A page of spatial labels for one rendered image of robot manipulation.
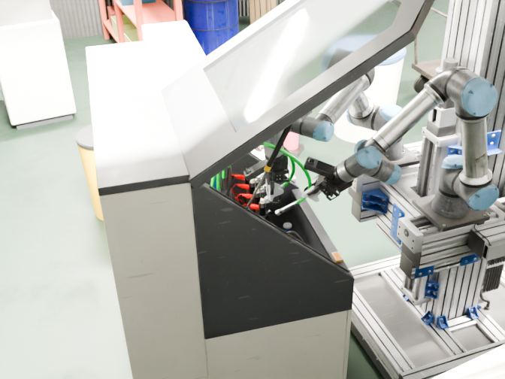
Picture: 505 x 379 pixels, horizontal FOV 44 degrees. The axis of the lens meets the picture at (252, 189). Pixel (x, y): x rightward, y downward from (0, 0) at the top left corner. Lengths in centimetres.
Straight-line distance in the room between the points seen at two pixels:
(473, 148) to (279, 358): 108
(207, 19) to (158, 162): 509
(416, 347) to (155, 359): 137
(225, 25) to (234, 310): 511
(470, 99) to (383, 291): 156
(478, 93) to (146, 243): 119
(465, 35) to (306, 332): 132
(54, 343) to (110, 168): 179
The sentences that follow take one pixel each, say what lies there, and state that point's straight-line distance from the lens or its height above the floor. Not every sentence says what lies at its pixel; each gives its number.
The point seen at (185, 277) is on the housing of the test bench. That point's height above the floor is 110.
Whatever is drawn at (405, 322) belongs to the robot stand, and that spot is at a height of 21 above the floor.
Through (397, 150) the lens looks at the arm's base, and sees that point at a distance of 295.
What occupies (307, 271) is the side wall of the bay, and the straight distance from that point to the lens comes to 227.
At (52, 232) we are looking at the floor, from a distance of 446.
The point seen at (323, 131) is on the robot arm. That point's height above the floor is 145.
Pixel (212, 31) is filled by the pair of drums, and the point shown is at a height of 31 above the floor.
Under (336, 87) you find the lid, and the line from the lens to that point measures 191.
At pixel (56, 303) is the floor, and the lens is 388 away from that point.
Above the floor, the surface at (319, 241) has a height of 93.
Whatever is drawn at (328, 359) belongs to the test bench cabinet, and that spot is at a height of 55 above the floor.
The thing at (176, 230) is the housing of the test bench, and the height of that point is 130.
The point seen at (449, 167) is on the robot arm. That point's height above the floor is 125.
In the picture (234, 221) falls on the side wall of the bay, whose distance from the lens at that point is 205.
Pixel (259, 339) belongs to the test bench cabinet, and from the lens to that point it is 243.
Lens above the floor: 248
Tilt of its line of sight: 32 degrees down
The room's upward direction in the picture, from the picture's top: 2 degrees counter-clockwise
